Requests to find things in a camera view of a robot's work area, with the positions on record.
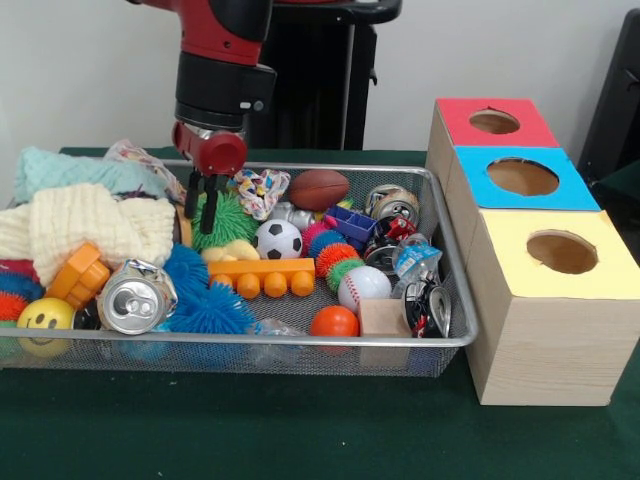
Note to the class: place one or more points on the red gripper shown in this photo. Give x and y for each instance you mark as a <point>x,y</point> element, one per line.
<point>222,152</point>

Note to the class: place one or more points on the yellow duck plush toy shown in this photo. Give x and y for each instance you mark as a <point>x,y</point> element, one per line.
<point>230,252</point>

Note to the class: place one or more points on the cream knitted cloth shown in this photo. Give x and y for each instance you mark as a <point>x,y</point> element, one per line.
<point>90,220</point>

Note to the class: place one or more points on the mint green knitted cloth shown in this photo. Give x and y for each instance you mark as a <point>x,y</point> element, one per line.
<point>65,167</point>

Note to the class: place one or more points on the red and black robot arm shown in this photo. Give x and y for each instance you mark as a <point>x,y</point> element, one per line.
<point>220,85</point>

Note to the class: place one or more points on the wooden box with three holes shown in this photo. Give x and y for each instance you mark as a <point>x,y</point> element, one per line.
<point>550,350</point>

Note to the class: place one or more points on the bright green spiky ball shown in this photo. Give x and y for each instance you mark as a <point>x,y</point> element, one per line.
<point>232,220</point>

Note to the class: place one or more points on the black and white soccer ball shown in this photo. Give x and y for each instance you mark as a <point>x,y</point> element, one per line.
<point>277,240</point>

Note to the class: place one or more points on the long orange building brick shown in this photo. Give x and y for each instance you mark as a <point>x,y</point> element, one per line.
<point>262,270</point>

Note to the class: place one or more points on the brown toy football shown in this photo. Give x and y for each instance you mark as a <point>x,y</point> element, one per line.
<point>319,189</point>

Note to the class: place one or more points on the crushed silver drink can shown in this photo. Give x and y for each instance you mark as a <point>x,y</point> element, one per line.
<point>135,300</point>

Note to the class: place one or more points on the orange ball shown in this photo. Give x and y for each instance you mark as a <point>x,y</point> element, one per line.
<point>335,321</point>

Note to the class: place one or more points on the white baseball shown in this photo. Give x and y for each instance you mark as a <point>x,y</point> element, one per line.
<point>364,288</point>

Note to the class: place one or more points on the dark green tablecloth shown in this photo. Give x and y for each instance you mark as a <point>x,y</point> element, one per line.
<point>622,195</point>
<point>300,435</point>

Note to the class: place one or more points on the black upright panel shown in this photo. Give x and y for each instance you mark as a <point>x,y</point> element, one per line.
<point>620,100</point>

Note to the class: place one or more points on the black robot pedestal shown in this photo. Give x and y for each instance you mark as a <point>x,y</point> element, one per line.
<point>350,100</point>

